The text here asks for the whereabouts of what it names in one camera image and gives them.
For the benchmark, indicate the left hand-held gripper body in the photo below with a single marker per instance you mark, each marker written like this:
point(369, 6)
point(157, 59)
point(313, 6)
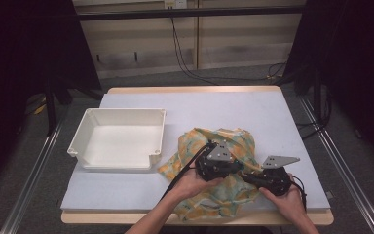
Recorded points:
point(214, 167)

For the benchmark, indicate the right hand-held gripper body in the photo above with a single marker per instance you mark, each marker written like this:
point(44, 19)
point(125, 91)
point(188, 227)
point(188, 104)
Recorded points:
point(276, 182)

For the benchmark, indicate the orange and teal patterned cloth bag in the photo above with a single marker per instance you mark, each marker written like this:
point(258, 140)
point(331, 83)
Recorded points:
point(237, 143)

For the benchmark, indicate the person's right hand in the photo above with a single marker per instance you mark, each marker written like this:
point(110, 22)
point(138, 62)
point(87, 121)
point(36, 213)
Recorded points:
point(289, 203)

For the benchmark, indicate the person's left hand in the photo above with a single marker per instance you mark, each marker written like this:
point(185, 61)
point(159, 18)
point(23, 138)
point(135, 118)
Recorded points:
point(191, 185)

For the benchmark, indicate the pale blue table mat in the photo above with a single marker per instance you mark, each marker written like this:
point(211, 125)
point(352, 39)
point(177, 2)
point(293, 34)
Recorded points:
point(214, 107)

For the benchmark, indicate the wooden table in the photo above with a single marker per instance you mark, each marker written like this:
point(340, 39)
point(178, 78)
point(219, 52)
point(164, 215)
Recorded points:
point(191, 88)

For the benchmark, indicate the black metal stand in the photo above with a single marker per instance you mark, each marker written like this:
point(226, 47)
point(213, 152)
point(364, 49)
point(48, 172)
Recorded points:
point(316, 94)

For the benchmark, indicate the white plastic tray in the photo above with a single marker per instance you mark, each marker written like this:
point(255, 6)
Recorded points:
point(120, 143)

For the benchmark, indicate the dark curtain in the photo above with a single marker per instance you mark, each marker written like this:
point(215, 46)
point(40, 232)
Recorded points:
point(357, 65)
point(19, 58)

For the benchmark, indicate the black horizontal bar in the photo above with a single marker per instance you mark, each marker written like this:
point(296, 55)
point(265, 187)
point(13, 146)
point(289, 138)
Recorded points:
point(188, 13)

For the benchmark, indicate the black tripod stand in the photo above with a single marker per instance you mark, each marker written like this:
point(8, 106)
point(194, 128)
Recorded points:
point(50, 107)

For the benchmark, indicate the yellow floor tape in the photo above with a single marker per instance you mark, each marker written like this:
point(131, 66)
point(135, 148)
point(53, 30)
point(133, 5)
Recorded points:
point(40, 109)

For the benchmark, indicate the metal floor rail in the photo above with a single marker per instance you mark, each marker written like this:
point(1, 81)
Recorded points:
point(29, 185)
point(347, 175)

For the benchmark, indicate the white wall outlet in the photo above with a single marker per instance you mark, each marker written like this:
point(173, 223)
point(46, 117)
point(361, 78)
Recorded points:
point(175, 4)

